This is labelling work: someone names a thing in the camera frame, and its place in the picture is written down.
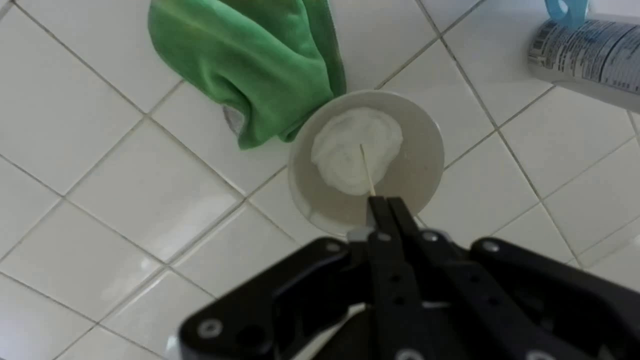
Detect green cloth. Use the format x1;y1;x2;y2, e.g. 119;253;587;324
146;0;346;150

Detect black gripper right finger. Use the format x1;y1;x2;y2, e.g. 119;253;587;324
390;197;575;360

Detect blue ceramic cup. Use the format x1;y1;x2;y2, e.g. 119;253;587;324
545;0;591;25

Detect silver metal can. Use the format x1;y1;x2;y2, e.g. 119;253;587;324
528;20;640;112

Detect thin white stick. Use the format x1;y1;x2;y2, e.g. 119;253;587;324
359;143;378;196

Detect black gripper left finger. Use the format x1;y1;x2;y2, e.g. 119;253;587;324
366;196;428;360

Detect white bowl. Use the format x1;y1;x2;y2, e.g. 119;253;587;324
289;90;445;236

